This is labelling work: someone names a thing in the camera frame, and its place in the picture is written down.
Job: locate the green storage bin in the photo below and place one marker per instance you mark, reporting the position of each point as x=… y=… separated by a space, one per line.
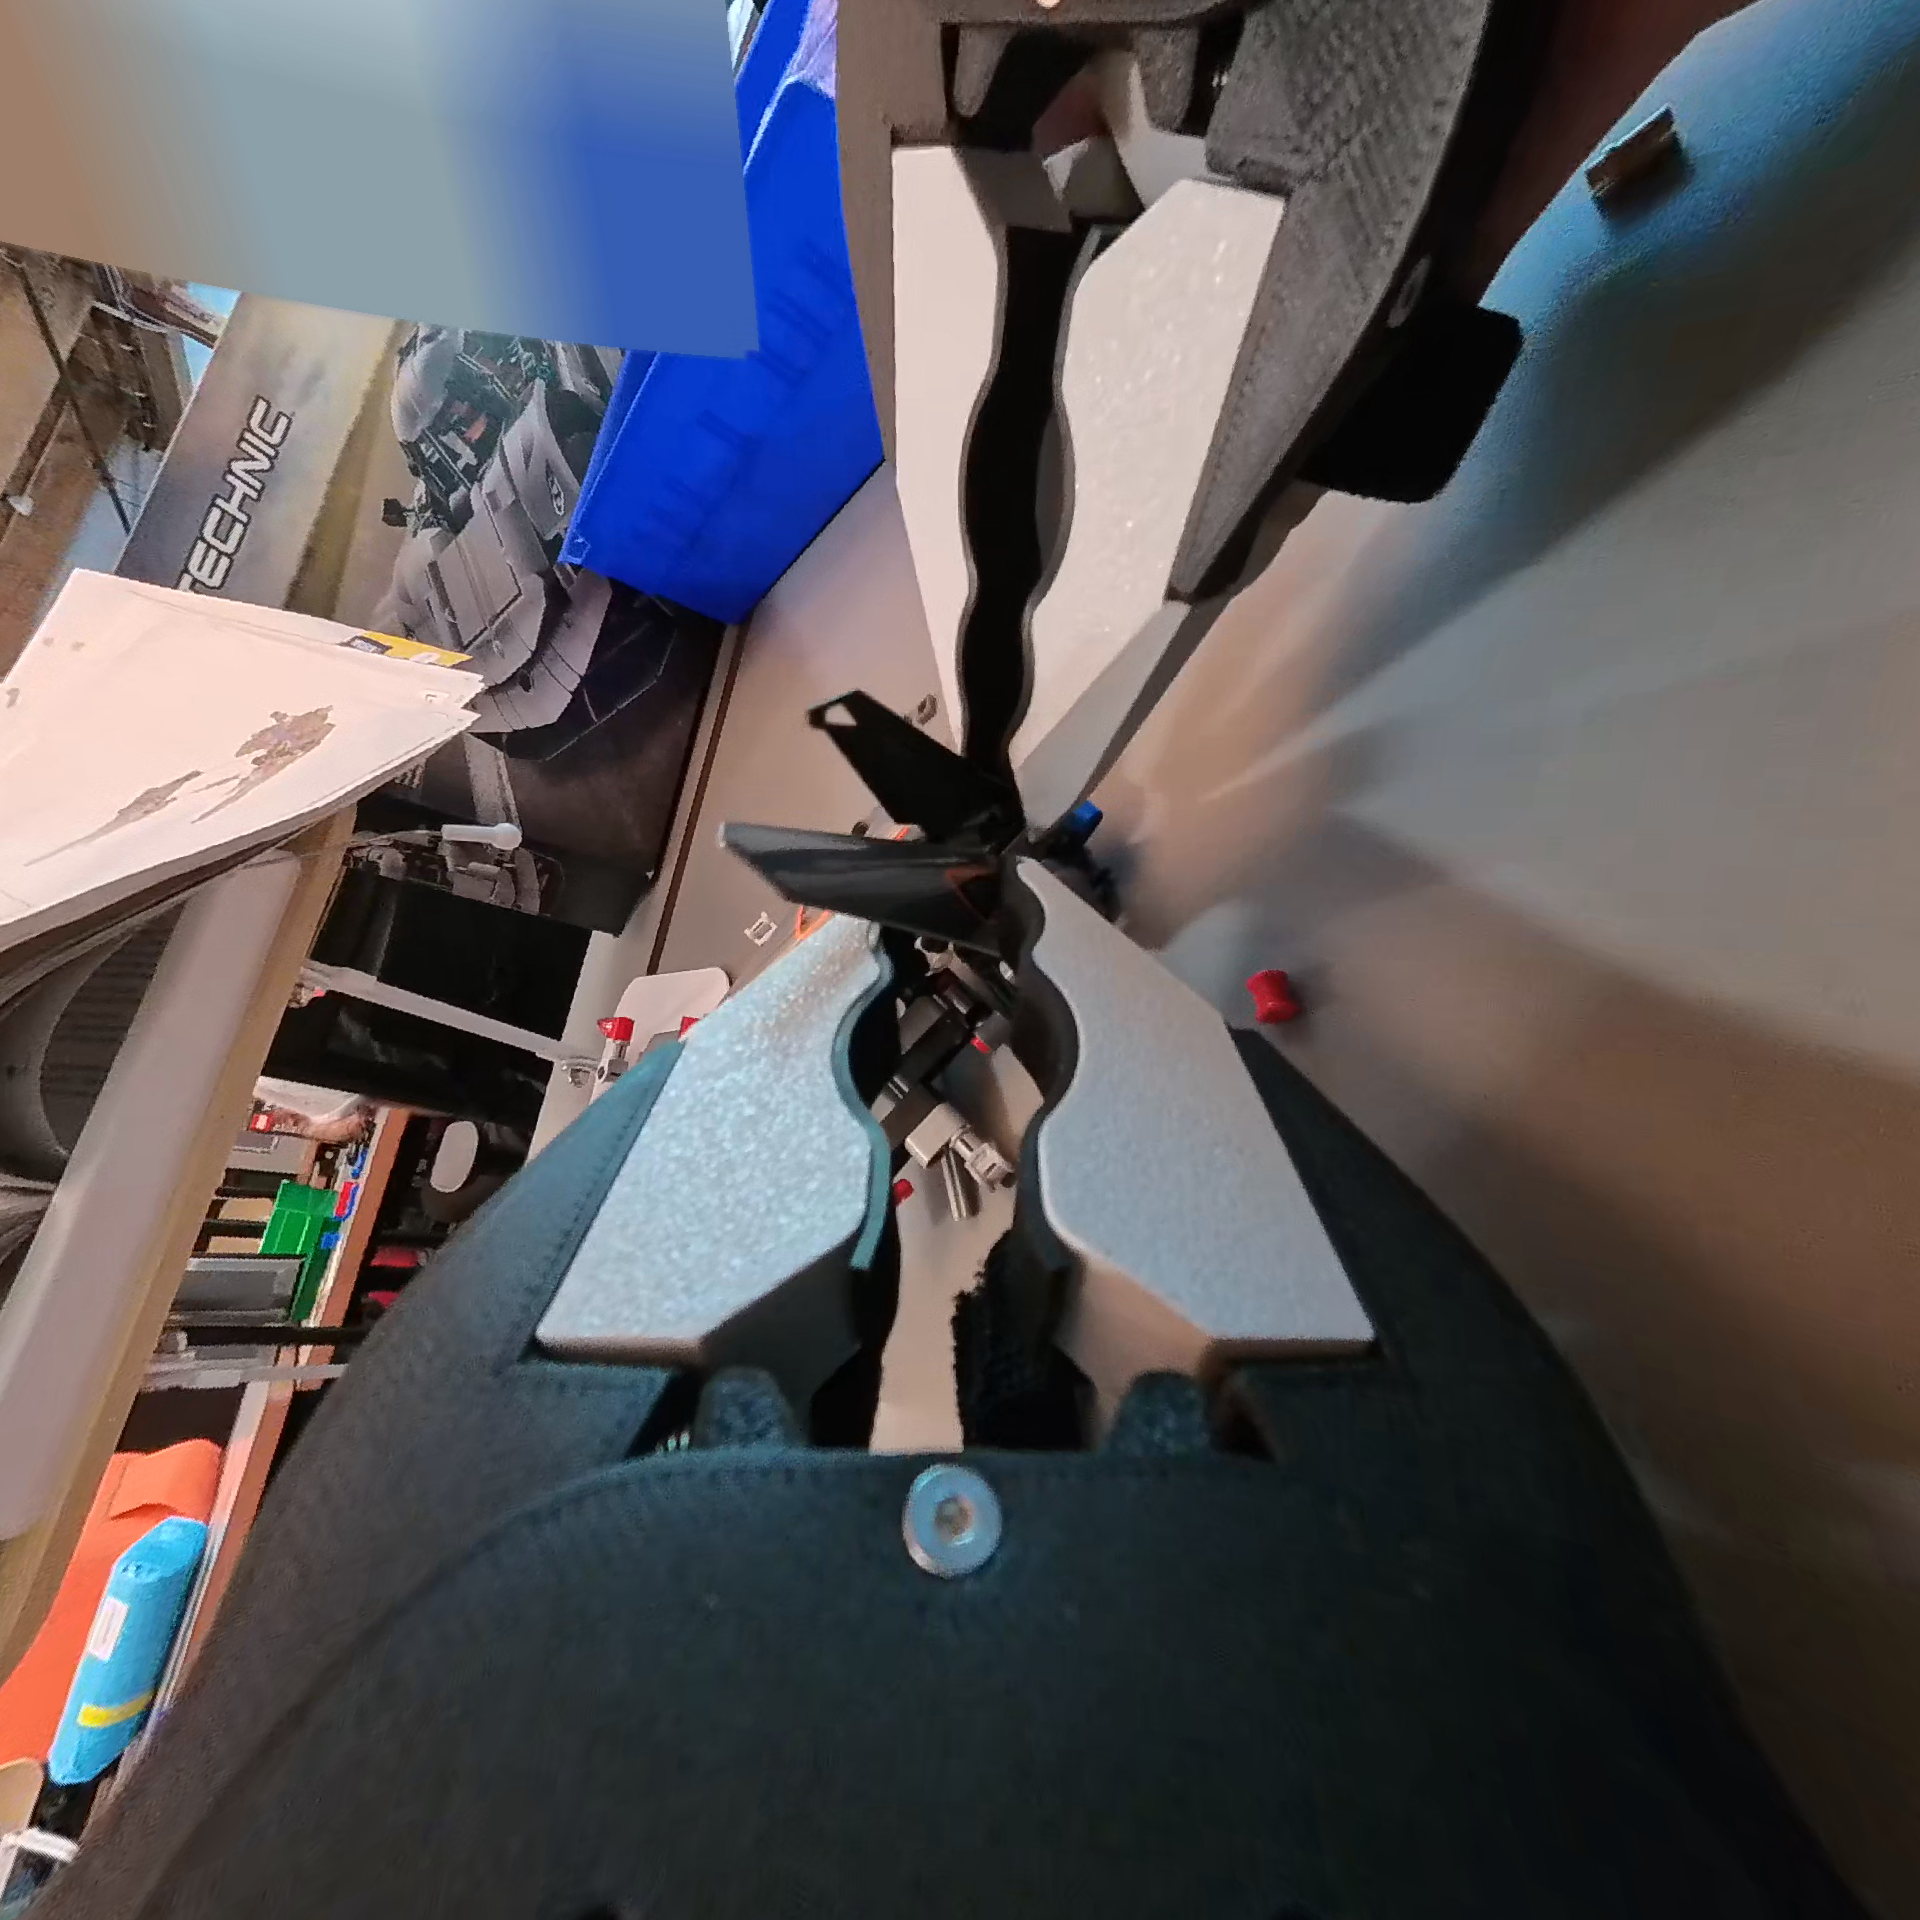
x=293 y=1222

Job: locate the lego instruction booklet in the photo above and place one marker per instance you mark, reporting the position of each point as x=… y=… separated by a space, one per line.
x=180 y=720

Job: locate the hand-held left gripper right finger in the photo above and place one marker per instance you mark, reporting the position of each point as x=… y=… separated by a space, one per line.
x=1201 y=1201

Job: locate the dark grey lego wing panel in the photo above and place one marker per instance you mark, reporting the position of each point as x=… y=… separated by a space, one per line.
x=869 y=868

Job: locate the orange fabric bundle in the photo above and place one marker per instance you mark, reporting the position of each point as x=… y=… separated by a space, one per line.
x=75 y=1574

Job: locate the person's right hand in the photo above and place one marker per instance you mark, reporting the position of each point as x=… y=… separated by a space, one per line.
x=1605 y=59

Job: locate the blue plastic bin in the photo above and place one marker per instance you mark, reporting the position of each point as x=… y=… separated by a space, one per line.
x=720 y=481

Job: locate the light blue wrapped packet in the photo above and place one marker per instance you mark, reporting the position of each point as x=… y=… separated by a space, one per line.
x=128 y=1650

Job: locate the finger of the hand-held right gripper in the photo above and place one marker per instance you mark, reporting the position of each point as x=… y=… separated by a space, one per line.
x=937 y=330
x=1154 y=388

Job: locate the black grey lego assembly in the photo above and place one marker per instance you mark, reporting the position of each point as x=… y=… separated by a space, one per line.
x=944 y=1065

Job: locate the small red lego piece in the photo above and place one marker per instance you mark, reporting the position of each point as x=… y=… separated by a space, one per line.
x=1271 y=993

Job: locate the dark lego set box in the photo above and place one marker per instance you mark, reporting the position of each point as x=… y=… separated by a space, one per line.
x=495 y=494

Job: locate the large lego car chassis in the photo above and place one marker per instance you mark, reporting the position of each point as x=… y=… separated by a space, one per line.
x=616 y=1030

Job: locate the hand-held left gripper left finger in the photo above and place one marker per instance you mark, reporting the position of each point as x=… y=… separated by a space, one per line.
x=705 y=1184

